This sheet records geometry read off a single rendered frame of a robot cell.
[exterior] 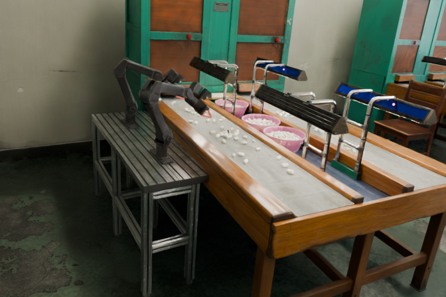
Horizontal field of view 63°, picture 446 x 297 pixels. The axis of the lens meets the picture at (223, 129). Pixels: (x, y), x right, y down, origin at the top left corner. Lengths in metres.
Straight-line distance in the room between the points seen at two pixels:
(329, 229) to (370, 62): 3.51
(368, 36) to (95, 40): 3.17
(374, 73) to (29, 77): 3.76
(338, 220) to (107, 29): 2.78
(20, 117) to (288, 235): 2.84
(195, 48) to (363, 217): 1.91
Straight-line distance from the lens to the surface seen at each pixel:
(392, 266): 2.27
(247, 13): 3.22
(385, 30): 4.83
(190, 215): 1.96
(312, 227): 1.55
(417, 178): 2.13
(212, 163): 1.84
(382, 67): 4.82
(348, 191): 1.72
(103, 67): 3.74
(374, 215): 1.79
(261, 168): 1.85
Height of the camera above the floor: 1.50
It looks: 19 degrees down
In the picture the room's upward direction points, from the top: 5 degrees clockwise
